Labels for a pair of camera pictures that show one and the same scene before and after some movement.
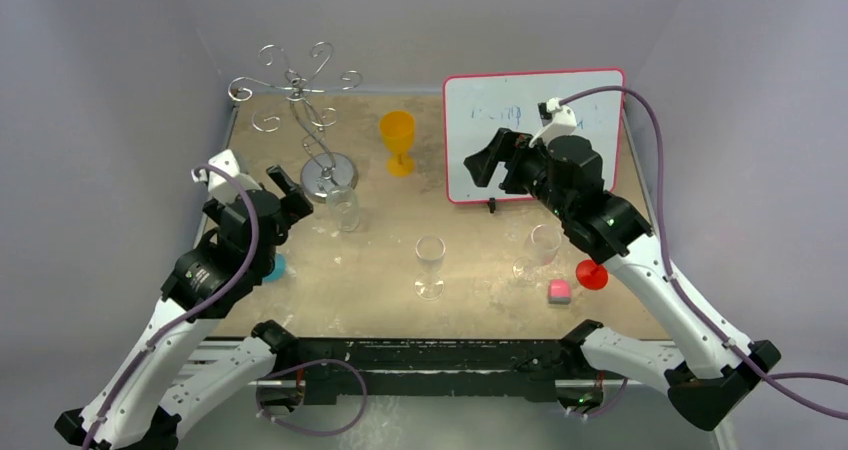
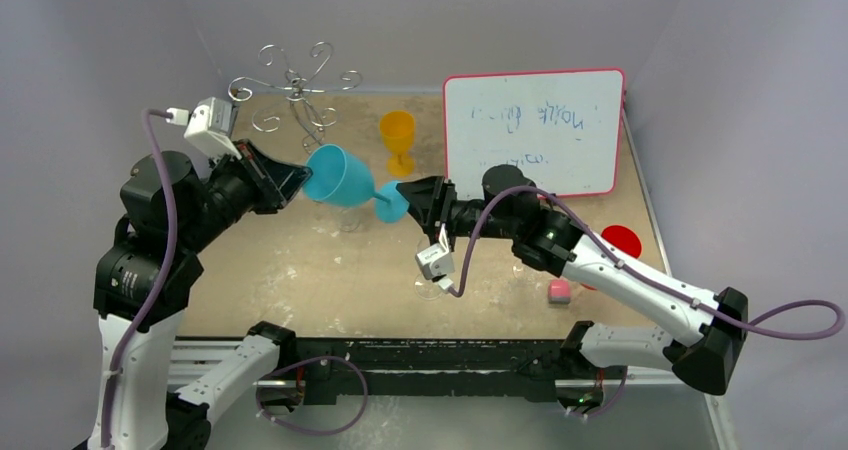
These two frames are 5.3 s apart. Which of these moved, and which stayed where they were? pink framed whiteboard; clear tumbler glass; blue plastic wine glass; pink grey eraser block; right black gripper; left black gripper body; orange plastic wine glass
Moved: right black gripper; left black gripper body; blue plastic wine glass
Stayed: clear tumbler glass; pink framed whiteboard; pink grey eraser block; orange plastic wine glass
